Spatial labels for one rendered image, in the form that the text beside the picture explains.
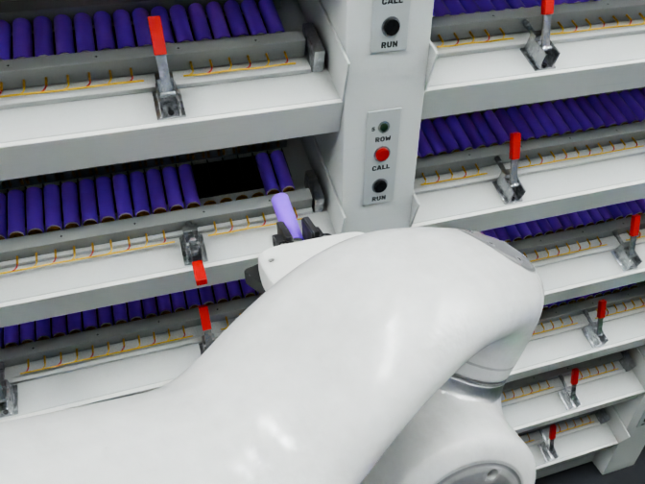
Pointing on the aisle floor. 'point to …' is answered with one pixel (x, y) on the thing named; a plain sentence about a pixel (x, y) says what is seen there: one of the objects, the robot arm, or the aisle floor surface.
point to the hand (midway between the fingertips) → (298, 241)
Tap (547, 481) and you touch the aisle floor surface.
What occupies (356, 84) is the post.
